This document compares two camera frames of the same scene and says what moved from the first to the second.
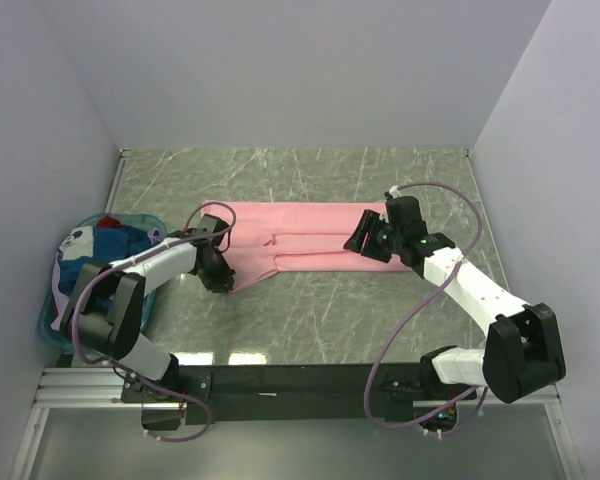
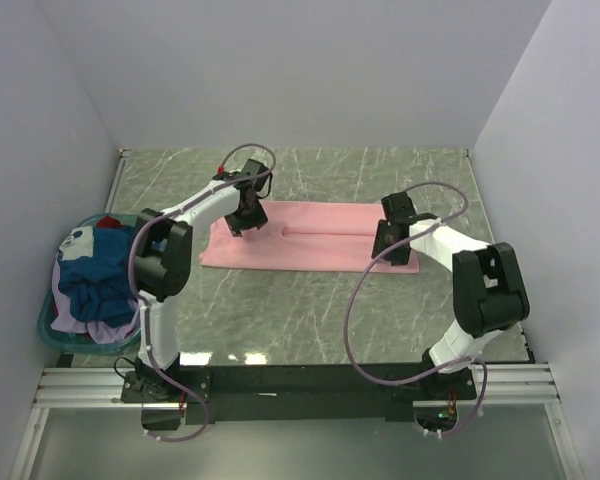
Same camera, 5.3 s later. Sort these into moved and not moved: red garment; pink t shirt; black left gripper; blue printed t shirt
Moved: black left gripper; pink t shirt
Not moved: red garment; blue printed t shirt
